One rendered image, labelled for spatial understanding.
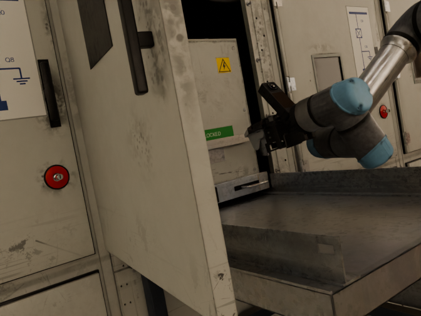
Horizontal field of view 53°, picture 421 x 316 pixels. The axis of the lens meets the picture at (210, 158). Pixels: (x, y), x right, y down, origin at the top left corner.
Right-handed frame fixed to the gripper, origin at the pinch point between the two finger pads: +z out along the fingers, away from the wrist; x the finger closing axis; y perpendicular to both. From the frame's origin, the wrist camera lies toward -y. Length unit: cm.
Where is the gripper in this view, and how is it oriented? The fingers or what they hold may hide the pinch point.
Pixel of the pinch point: (247, 132)
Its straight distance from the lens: 110.8
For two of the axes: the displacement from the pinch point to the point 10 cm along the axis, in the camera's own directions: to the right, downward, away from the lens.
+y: 2.7, 9.6, -0.9
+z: -5.4, 2.3, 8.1
